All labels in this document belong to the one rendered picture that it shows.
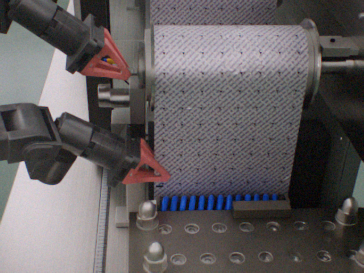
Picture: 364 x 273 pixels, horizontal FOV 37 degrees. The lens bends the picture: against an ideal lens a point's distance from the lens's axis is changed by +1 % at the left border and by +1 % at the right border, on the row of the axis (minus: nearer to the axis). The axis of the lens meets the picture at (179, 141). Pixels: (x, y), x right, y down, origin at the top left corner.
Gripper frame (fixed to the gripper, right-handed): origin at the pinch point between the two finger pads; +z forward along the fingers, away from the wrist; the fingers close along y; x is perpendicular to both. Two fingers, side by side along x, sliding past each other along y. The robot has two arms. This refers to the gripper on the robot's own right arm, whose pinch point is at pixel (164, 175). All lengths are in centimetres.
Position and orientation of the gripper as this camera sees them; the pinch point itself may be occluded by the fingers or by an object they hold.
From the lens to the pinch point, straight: 92.7
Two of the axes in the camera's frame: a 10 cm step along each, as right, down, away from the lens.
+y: 0.7, 5.4, -8.4
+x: 5.2, -7.4, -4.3
